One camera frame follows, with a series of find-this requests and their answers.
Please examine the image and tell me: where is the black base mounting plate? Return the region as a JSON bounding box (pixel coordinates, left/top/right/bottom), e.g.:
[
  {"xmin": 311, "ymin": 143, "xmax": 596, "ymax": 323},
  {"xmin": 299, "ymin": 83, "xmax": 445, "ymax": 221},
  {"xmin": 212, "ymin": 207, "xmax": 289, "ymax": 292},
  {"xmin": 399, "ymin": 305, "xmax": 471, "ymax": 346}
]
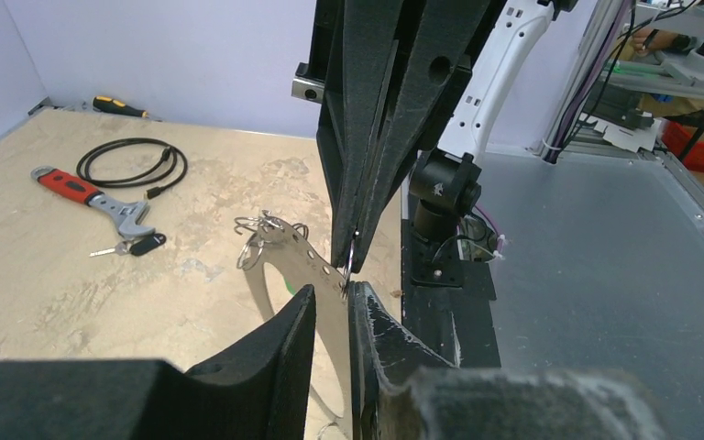
[{"xmin": 401, "ymin": 195, "xmax": 501, "ymax": 368}]

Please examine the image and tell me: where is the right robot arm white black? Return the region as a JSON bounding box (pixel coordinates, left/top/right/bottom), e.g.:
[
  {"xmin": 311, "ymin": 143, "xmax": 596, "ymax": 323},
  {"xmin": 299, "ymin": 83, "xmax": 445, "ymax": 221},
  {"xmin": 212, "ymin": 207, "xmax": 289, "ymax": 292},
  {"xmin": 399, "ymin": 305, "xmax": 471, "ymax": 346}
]
[{"xmin": 291, "ymin": 1, "xmax": 575, "ymax": 272}]

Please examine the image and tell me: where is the red handled adjustable wrench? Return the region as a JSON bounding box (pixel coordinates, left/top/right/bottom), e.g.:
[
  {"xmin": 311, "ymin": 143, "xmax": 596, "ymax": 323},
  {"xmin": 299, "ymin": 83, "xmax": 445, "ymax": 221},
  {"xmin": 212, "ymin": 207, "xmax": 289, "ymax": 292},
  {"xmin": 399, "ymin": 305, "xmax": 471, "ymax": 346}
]
[{"xmin": 30, "ymin": 166, "xmax": 156, "ymax": 240}]

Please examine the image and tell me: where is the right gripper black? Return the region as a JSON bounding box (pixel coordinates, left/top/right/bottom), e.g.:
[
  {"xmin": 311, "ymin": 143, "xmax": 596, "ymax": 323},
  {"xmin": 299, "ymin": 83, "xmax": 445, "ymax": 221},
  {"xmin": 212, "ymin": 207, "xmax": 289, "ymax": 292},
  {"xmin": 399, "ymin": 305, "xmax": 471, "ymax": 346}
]
[{"xmin": 293, "ymin": 1, "xmax": 503, "ymax": 268}]

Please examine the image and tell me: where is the black coiled cable right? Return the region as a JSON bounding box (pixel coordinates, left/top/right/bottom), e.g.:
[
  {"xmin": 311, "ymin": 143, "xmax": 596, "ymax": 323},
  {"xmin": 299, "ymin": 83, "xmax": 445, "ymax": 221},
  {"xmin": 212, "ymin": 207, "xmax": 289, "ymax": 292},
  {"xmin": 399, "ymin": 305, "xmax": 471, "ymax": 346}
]
[{"xmin": 76, "ymin": 137, "xmax": 189, "ymax": 201}]

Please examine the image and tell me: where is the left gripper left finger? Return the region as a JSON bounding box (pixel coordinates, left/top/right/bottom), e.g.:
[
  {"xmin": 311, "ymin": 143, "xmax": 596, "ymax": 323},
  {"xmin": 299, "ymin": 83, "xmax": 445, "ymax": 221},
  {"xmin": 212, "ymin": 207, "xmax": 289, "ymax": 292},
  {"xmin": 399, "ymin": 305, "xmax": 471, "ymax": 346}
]
[{"xmin": 0, "ymin": 285, "xmax": 316, "ymax": 439}]

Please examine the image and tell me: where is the black fob key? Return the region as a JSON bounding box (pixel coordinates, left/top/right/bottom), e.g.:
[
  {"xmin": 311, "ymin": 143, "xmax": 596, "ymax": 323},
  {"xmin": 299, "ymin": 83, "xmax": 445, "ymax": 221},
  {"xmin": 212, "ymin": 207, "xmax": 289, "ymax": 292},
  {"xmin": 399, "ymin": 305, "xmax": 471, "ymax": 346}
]
[{"xmin": 89, "ymin": 233, "xmax": 167, "ymax": 258}]

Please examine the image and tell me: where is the person at desk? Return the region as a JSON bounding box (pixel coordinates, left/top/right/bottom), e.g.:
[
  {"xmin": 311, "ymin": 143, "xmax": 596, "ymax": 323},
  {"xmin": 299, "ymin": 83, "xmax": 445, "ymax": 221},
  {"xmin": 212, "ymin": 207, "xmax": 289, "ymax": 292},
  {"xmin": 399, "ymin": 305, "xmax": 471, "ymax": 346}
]
[{"xmin": 620, "ymin": 27, "xmax": 695, "ymax": 61}]

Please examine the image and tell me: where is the grey teleoperation device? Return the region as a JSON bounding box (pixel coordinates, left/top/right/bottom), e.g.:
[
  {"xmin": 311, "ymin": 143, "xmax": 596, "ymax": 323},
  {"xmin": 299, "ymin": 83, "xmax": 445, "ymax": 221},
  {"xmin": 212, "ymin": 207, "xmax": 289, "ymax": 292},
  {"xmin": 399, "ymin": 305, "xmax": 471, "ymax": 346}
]
[{"xmin": 602, "ymin": 1, "xmax": 704, "ymax": 100}]

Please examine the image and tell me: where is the keyring chain with keys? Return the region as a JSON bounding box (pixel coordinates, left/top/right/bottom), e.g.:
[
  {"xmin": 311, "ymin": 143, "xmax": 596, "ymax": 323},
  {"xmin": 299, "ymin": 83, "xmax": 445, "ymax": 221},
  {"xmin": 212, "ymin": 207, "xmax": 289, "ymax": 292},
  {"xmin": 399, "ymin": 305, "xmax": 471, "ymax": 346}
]
[{"xmin": 233, "ymin": 209, "xmax": 359, "ymax": 440}]

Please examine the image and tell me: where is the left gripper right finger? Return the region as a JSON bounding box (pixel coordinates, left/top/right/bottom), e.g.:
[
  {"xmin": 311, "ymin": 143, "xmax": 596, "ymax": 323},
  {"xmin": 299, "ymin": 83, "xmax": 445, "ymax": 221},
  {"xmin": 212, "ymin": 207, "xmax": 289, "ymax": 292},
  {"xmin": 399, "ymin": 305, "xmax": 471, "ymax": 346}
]
[{"xmin": 348, "ymin": 281, "xmax": 668, "ymax": 439}]

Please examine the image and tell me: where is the aluminium frame rail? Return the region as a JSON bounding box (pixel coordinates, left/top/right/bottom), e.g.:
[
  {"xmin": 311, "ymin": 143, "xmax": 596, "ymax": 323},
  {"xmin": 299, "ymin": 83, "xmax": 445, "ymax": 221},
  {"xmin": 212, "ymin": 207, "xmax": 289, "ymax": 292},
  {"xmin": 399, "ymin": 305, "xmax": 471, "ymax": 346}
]
[{"xmin": 533, "ymin": 0, "xmax": 704, "ymax": 269}]

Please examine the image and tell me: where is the yellow black screwdriver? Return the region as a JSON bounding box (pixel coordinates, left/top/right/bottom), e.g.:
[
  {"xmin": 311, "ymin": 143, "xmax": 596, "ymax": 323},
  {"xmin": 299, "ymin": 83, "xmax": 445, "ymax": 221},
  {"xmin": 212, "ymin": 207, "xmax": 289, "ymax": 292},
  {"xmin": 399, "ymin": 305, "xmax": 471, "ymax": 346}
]
[{"xmin": 66, "ymin": 95, "xmax": 160, "ymax": 121}]

